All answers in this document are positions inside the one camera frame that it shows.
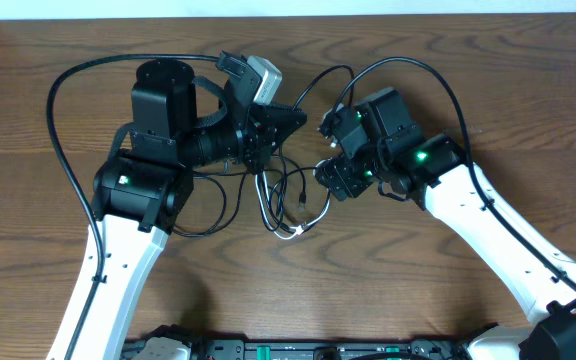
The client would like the white USB cable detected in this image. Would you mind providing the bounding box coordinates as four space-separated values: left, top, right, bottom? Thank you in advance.
254 172 333 241

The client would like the thick black USB cable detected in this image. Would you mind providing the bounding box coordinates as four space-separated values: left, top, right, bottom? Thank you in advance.
253 64 357 235

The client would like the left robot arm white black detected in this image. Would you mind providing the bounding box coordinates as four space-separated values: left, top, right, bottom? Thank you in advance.
49 52 306 359

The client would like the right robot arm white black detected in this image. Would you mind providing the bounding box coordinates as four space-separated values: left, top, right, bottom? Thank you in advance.
315 88 576 359

